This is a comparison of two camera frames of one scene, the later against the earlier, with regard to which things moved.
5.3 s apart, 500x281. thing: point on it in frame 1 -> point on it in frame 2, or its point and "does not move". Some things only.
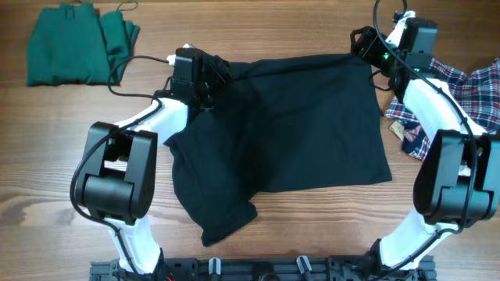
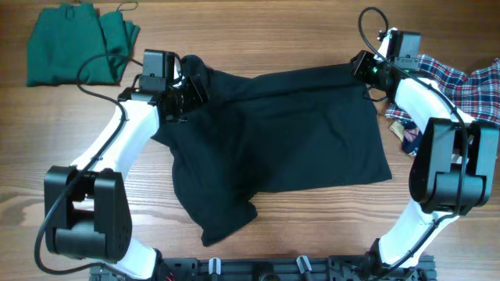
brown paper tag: (398, 129) does not move
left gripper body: (211, 79) -> (188, 97)
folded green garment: (76, 44) does not move
